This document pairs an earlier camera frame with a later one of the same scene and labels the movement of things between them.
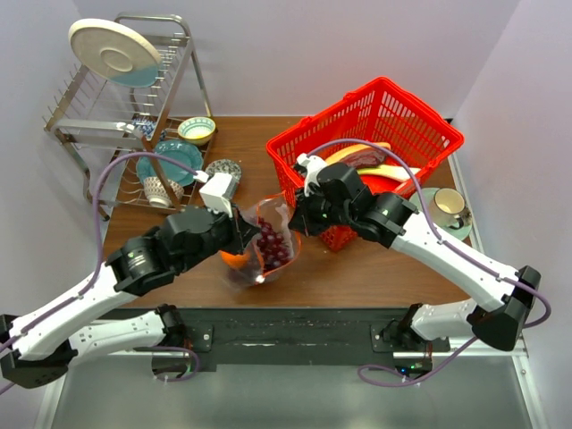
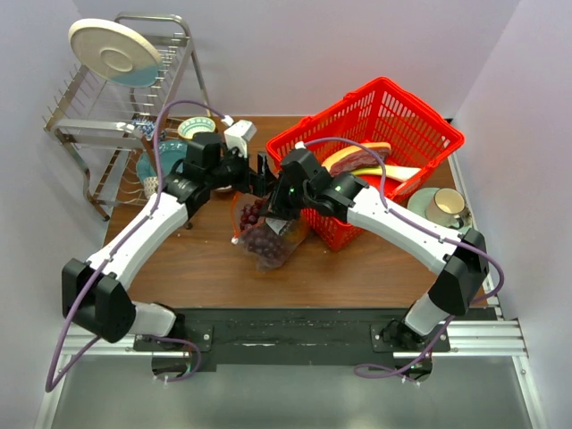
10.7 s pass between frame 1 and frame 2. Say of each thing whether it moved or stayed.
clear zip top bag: moved
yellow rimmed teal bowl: stayed
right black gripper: moved
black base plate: stayed
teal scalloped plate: stayed
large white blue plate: stayed
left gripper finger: moved
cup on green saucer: stayed
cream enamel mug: stayed
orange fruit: moved
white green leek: stayed
